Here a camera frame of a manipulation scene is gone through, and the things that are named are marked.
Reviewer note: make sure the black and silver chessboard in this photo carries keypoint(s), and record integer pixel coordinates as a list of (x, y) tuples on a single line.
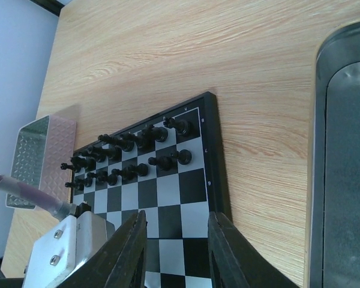
[(176, 202)]

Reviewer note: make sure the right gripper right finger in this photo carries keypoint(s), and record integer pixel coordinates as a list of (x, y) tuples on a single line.
[(234, 262)]

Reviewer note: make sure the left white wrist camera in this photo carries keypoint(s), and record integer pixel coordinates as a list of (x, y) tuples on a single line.
[(65, 248)]

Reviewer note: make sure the silver square tin lid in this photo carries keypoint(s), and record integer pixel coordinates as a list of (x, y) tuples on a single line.
[(42, 146)]

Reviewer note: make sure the black chess piece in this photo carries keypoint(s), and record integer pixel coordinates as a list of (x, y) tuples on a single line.
[(132, 171), (182, 127), (162, 162), (79, 163), (79, 184), (144, 140), (125, 145), (183, 156), (99, 154), (158, 134)]

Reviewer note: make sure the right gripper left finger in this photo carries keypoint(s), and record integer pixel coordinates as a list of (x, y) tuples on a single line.
[(120, 262)]

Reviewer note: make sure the gold square tin tray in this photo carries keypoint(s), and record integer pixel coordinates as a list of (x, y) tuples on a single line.
[(333, 205)]

